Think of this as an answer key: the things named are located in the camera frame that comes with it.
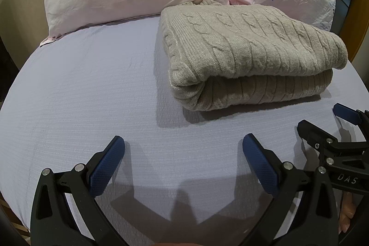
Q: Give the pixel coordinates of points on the bed with lavender sheet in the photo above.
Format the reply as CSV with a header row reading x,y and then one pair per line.
x,y
95,96

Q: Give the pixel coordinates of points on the person's right hand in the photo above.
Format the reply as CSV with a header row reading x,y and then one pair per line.
x,y
347,213

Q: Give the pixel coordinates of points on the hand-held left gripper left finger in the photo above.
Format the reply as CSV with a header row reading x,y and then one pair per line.
x,y
107,166

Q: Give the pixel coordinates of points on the wooden bed frame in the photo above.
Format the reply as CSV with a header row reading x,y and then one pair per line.
x,y
11,215

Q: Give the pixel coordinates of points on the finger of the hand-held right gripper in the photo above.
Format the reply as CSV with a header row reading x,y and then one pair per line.
x,y
310,133
346,114

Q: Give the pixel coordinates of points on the wooden headboard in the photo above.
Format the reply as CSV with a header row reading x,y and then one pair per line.
x,y
350,4

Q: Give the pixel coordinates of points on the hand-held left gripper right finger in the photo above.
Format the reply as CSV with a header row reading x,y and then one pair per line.
x,y
261,166

